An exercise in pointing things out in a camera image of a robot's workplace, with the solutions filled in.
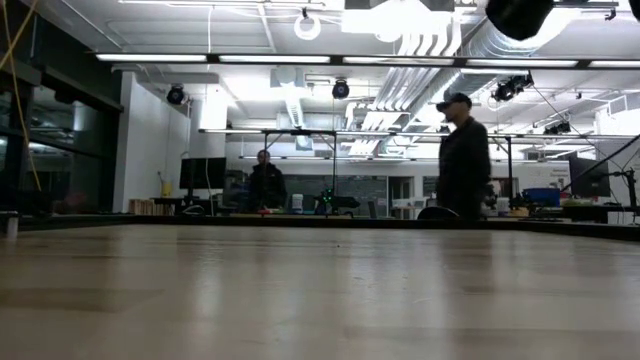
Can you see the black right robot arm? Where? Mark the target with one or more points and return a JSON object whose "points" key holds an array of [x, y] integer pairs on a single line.
{"points": [[520, 17]]}

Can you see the stack of wooden blocks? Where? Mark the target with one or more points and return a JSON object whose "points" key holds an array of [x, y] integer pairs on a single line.
{"points": [[150, 207]]}

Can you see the distant black robot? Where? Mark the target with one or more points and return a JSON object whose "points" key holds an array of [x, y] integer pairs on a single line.
{"points": [[340, 202]]}

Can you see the white tub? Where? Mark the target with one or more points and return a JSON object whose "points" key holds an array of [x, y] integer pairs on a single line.
{"points": [[297, 202]]}

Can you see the dark chalkboard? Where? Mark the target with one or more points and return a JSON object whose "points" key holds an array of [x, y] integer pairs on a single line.
{"points": [[360, 192]]}

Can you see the person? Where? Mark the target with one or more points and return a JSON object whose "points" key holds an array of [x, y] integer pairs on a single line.
{"points": [[465, 160], [267, 185]]}

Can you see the black hanging spotlight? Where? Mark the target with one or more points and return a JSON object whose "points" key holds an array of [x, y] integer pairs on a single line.
{"points": [[175, 95], [340, 90]]}

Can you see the black computer monitor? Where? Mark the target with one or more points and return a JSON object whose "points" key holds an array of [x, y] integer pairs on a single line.
{"points": [[589, 177], [202, 173]]}

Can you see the yellow bottle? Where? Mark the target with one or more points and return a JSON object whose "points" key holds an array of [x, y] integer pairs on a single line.
{"points": [[166, 190]]}

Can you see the white ceiling pipes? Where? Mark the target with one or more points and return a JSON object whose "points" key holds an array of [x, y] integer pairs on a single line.
{"points": [[425, 42]]}

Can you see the long ceiling light bar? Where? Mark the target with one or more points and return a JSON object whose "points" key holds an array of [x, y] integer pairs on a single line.
{"points": [[150, 58]]}

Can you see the blue storage bin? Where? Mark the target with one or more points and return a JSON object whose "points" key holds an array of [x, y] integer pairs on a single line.
{"points": [[542, 197]]}

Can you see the distant black rig frame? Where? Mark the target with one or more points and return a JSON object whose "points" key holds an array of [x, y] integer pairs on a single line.
{"points": [[334, 165]]}

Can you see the black aluminium table frame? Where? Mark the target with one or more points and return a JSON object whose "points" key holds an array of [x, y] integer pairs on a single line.
{"points": [[150, 221]]}

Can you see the black hanging camera cluster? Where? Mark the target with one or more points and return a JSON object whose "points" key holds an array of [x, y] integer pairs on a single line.
{"points": [[511, 87]]}

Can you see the silver ventilation duct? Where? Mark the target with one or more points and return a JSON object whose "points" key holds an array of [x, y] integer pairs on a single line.
{"points": [[492, 42]]}

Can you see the black camera stand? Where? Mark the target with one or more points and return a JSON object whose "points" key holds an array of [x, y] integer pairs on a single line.
{"points": [[631, 190]]}

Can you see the small white post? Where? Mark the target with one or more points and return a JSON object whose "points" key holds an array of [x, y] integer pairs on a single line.
{"points": [[12, 224]]}

